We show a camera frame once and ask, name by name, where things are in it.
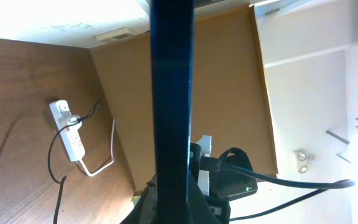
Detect brown wooden board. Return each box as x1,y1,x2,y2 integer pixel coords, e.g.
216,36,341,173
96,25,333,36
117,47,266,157
91,4,278,192

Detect white power strip cord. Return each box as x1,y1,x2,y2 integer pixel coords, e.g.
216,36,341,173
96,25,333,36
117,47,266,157
76,118,116,177

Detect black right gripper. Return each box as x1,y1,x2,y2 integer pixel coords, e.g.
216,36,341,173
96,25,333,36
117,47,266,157
190,143,231,223

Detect silver wall fixture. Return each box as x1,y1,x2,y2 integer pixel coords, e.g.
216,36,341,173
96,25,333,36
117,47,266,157
293,149,314,174

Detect white power strip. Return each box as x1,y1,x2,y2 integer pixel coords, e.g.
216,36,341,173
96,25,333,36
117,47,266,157
49,100,85,162

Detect thin black charger cable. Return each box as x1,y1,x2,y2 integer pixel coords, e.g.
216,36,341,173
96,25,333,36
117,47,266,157
47,99,103,224

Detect white wall vent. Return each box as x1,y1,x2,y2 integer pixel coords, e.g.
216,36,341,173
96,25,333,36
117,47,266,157
95,27,135,42

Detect white charger plug adapter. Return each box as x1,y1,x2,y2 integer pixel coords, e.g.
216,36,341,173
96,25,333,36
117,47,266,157
60,114,82,129

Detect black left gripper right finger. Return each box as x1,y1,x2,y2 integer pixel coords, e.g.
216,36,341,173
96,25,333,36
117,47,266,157
188,174,220,224

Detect blue Galaxy smartphone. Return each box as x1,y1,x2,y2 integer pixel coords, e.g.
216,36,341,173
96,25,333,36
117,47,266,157
150,0,194,224

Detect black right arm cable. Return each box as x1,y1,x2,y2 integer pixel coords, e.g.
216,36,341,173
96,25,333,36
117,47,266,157
200,157,356,222

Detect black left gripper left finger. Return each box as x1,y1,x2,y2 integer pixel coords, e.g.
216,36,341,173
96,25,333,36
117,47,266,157
121,175,157,224

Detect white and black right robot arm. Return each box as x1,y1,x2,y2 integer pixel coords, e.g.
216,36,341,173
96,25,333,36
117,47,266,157
189,143,258,223

